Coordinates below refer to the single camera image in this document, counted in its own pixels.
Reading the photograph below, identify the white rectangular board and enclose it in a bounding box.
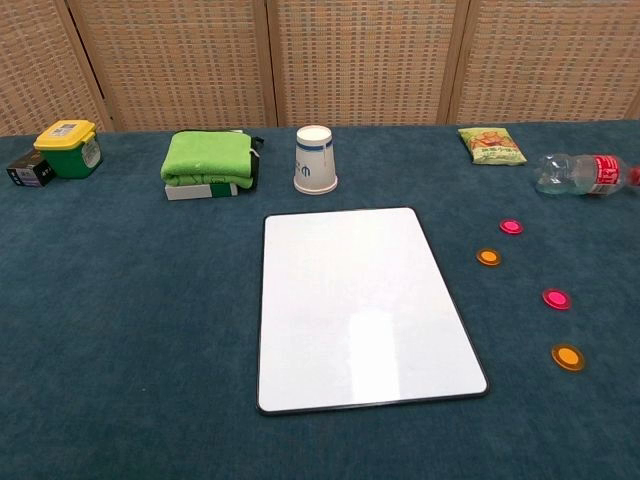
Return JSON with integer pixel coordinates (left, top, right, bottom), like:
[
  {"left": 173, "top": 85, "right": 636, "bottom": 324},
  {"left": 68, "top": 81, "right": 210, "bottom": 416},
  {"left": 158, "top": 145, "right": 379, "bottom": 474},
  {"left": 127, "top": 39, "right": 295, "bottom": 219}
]
[{"left": 256, "top": 206, "right": 490, "bottom": 416}]

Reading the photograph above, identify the white paper cup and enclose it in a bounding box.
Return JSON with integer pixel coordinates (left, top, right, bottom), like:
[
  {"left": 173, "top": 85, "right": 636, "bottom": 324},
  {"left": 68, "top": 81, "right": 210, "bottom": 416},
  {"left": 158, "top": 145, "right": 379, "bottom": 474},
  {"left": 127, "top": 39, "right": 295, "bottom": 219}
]
[{"left": 292, "top": 124, "right": 339, "bottom": 196}]

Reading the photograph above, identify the white and green box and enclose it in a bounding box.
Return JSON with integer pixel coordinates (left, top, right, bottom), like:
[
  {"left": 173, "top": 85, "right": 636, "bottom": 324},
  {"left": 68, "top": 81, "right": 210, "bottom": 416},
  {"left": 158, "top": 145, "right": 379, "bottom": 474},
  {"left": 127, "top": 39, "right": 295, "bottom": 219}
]
[{"left": 164, "top": 181, "right": 240, "bottom": 202}]

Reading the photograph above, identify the folded green towel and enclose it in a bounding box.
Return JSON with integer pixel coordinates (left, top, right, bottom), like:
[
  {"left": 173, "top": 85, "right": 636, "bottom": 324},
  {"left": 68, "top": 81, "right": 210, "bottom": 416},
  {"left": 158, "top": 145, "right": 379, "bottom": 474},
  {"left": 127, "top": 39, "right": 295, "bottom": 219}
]
[{"left": 159, "top": 130, "right": 255, "bottom": 190}]

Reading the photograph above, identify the woven screen panel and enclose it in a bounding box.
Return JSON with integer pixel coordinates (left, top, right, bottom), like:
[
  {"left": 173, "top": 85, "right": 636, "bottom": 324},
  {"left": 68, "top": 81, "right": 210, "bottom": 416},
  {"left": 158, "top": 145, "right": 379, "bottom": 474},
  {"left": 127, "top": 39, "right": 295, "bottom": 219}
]
[
  {"left": 264, "top": 0, "right": 471, "bottom": 129},
  {"left": 447, "top": 0, "right": 640, "bottom": 126},
  {"left": 67, "top": 0, "right": 279, "bottom": 132},
  {"left": 0, "top": 0, "right": 114, "bottom": 137}
]

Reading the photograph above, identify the green pea snack bag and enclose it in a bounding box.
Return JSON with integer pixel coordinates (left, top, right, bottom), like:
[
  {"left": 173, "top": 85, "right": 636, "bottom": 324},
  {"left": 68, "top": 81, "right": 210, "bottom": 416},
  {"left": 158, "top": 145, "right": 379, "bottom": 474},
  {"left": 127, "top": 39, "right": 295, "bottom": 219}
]
[{"left": 457, "top": 126, "right": 529, "bottom": 167}]

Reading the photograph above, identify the teal table cloth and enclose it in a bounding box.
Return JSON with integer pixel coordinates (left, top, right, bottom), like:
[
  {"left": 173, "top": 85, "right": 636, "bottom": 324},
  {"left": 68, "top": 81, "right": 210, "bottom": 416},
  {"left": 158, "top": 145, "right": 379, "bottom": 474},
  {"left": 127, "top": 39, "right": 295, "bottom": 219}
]
[{"left": 0, "top": 118, "right": 640, "bottom": 480}]

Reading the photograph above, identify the green container yellow lid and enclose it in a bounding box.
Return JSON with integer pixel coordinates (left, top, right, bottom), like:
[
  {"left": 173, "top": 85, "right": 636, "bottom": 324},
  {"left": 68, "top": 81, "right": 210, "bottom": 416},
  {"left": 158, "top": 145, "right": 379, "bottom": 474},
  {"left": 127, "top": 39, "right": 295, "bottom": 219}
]
[{"left": 32, "top": 119, "right": 104, "bottom": 180}]

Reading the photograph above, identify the clear bottle red label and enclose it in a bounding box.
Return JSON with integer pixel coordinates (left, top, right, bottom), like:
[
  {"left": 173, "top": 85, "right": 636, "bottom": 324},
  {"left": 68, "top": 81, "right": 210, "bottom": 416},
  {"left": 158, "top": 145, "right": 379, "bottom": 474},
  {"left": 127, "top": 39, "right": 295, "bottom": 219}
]
[{"left": 534, "top": 153, "right": 640, "bottom": 198}]

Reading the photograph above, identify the small black box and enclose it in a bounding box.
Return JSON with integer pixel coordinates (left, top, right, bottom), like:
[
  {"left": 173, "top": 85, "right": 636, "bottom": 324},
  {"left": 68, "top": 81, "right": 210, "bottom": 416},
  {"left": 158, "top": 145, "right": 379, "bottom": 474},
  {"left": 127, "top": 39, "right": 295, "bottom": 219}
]
[{"left": 5, "top": 151, "right": 55, "bottom": 188}]

